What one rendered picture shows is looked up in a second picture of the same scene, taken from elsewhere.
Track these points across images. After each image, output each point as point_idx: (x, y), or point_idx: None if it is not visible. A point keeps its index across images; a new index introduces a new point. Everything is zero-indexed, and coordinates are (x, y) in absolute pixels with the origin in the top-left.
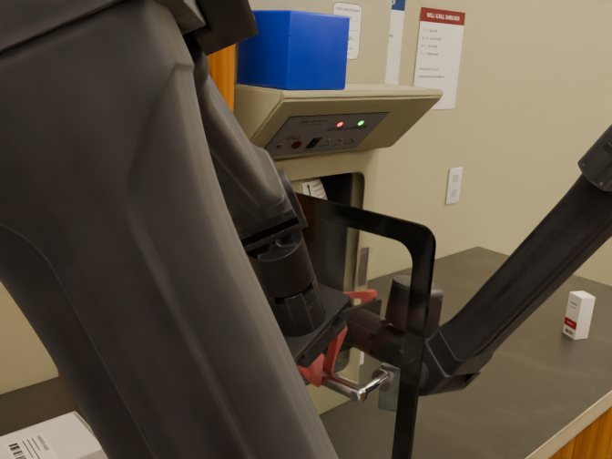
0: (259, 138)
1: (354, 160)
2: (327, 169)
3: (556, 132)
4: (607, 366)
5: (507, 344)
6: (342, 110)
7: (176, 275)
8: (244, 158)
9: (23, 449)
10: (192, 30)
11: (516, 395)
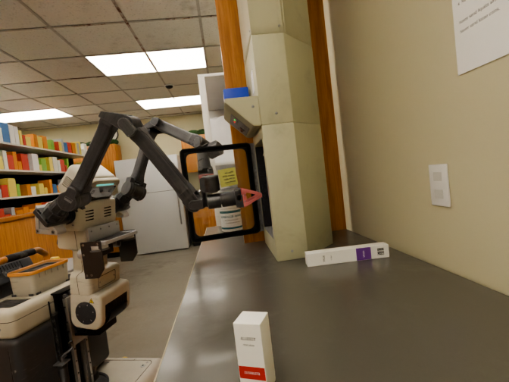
0: (237, 129)
1: (260, 133)
2: (258, 139)
3: None
4: (186, 361)
5: (284, 322)
6: (229, 117)
7: None
8: (173, 135)
9: None
10: (154, 126)
11: (223, 297)
